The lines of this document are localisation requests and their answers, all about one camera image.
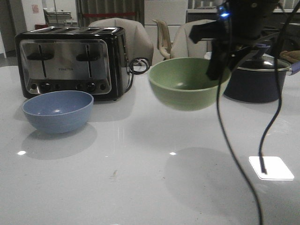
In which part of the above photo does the beige right dining chair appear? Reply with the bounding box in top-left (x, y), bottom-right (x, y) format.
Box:
top-left (170, 19), bottom-right (214, 59)

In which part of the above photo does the white cabinet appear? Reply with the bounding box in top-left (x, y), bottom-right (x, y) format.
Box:
top-left (144, 0), bottom-right (188, 64)

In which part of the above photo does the black toaster power cable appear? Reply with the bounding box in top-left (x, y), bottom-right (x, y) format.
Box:
top-left (124, 57), bottom-right (150, 93)

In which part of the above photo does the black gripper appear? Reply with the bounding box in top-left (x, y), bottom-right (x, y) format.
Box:
top-left (189, 0), bottom-right (279, 81)

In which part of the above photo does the cream plastic chair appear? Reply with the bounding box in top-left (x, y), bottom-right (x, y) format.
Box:
top-left (152, 19), bottom-right (172, 60)

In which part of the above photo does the green bowl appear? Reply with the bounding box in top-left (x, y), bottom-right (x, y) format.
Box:
top-left (148, 57), bottom-right (219, 111)

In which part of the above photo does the blue bowl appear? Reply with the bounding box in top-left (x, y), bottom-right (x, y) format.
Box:
top-left (22, 90), bottom-right (94, 134)

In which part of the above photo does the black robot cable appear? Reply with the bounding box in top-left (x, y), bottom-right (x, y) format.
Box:
top-left (215, 4), bottom-right (264, 225)
top-left (258, 0), bottom-right (300, 174)

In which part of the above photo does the glass pot lid blue knob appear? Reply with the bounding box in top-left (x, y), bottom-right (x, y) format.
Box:
top-left (238, 44), bottom-right (276, 72)

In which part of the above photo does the dark blue saucepan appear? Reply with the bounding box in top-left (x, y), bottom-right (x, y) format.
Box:
top-left (224, 60), bottom-right (300, 103)

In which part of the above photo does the beige left dining chair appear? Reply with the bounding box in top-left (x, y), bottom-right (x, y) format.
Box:
top-left (89, 18), bottom-right (154, 66)

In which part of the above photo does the black steel toaster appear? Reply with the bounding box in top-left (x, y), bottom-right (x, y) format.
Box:
top-left (15, 27), bottom-right (133, 101)

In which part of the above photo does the red bin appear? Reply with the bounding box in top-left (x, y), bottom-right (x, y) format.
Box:
top-left (35, 23), bottom-right (48, 30)

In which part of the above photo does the beige dining chair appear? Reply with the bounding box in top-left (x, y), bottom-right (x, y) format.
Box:
top-left (89, 18), bottom-right (154, 66)
top-left (170, 19), bottom-right (214, 59)

